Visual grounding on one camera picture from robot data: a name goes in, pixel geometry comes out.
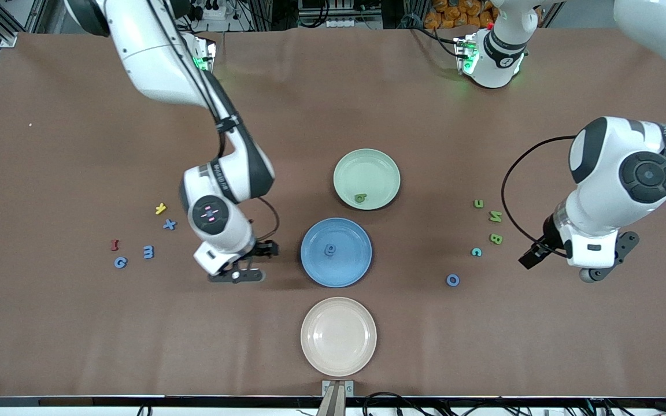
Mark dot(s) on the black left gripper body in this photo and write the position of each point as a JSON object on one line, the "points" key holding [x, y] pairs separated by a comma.
{"points": [[542, 248]]}

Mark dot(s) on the green foam letter N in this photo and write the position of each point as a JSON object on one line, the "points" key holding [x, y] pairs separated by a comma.
{"points": [[495, 216]]}

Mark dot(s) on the blue foam letter a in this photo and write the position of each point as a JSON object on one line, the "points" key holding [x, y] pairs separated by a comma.
{"points": [[333, 252]]}

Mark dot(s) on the blue foam letter X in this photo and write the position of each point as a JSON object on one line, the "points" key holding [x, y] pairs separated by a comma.
{"points": [[169, 225]]}

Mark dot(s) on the blue foam letter E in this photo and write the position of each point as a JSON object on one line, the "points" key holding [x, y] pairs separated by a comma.
{"points": [[151, 252]]}

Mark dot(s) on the green foam letter P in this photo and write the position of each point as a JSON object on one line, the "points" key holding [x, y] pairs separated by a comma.
{"points": [[365, 196]]}

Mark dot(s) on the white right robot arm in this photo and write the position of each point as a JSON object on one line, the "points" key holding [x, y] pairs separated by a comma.
{"points": [[154, 52]]}

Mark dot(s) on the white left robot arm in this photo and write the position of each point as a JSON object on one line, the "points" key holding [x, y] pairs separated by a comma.
{"points": [[605, 167]]}

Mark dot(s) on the green foam letter B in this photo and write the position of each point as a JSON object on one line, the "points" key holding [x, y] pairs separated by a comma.
{"points": [[495, 238]]}

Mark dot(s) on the blue plate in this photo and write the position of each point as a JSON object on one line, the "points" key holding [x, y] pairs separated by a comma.
{"points": [[336, 271]]}

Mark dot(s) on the blue foam letter O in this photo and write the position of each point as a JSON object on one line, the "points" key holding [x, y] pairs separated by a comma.
{"points": [[448, 280]]}

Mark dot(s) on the yellow foam letter K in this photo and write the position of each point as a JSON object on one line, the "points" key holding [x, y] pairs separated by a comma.
{"points": [[161, 208]]}

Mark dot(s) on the beige plate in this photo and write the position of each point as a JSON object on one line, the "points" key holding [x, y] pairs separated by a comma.
{"points": [[339, 337]]}

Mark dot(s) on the blue foam letter G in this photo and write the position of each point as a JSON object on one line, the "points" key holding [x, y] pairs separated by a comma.
{"points": [[117, 263]]}

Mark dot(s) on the light green plate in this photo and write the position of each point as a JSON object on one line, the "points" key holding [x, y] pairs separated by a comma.
{"points": [[373, 167]]}

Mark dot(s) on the brown table cover sheet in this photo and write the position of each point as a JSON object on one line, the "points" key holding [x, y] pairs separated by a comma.
{"points": [[425, 346]]}

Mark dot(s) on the white power strip with plugs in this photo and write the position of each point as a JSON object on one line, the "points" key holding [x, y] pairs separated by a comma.
{"points": [[211, 12]]}

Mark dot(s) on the bag of orange items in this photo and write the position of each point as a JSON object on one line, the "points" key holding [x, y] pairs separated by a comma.
{"points": [[454, 14]]}

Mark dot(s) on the grey metal mounting bracket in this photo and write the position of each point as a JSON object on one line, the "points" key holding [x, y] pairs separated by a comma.
{"points": [[337, 398]]}

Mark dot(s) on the aluminium frame profile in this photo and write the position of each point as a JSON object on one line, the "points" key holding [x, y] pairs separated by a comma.
{"points": [[8, 40]]}

